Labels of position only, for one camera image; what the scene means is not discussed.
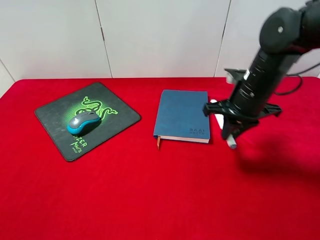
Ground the black cable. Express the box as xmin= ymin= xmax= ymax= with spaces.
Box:
xmin=273 ymin=71 xmax=313 ymax=96

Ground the grey blue wireless mouse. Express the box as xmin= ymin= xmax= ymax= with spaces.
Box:
xmin=66 ymin=111 xmax=101 ymax=135

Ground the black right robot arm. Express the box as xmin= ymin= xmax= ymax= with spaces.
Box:
xmin=203 ymin=0 xmax=320 ymax=140

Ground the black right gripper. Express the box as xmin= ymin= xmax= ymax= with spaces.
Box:
xmin=203 ymin=75 xmax=283 ymax=140

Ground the blue hardcover notebook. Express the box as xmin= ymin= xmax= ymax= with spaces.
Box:
xmin=153 ymin=89 xmax=211 ymax=149

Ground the white marker pen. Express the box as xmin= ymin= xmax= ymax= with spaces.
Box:
xmin=214 ymin=113 xmax=237 ymax=150

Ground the red tablecloth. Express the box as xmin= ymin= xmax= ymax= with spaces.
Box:
xmin=0 ymin=77 xmax=320 ymax=240

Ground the black green Razer mouse pad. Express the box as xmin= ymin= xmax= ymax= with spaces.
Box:
xmin=35 ymin=82 xmax=141 ymax=162

